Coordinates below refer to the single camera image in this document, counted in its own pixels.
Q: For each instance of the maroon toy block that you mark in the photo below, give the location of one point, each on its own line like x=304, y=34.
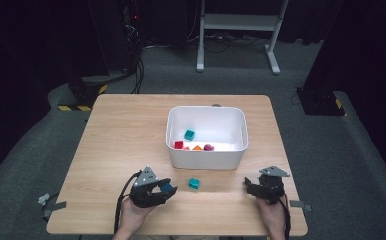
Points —
x=208, y=147

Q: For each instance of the person's left hand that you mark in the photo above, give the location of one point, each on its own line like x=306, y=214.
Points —
x=132, y=216

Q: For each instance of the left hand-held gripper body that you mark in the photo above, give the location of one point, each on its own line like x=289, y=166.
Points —
x=142, y=193

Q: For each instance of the dark blue toy block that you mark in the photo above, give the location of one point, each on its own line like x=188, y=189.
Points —
x=166, y=187

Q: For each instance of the teal toy block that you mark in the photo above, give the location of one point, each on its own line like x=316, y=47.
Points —
x=194, y=183
x=189, y=135

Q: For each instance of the orange toy block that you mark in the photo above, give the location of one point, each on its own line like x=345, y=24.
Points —
x=197, y=148

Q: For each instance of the pink toy block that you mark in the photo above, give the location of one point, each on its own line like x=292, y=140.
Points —
x=186, y=148

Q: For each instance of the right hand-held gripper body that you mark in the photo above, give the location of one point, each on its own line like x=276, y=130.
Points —
x=271, y=188

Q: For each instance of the person's right hand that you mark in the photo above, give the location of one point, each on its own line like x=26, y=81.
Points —
x=270, y=216

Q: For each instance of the grey tape strip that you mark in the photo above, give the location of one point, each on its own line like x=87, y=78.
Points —
x=300, y=205
x=56, y=207

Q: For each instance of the black stand base striped tape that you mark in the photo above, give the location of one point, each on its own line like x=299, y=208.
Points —
x=84, y=93

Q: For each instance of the white plastic bin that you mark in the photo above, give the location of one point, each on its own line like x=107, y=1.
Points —
x=221, y=126

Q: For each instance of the red toy block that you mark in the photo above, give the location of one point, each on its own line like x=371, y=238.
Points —
x=179, y=144

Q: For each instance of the white metal stand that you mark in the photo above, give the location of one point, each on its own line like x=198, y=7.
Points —
x=241, y=22

